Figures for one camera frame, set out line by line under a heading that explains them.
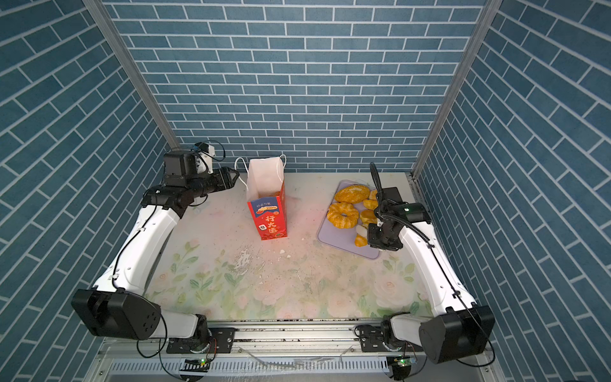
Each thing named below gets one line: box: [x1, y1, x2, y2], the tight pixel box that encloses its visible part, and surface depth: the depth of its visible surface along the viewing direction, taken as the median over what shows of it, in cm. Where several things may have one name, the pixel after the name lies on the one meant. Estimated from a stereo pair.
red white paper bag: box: [246, 156, 288, 241], surface depth 91 cm
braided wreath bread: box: [326, 202, 359, 229], surface depth 104 cm
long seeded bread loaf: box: [334, 184, 370, 204], surface depth 110 cm
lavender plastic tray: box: [316, 179, 380, 260], surface depth 101 cm
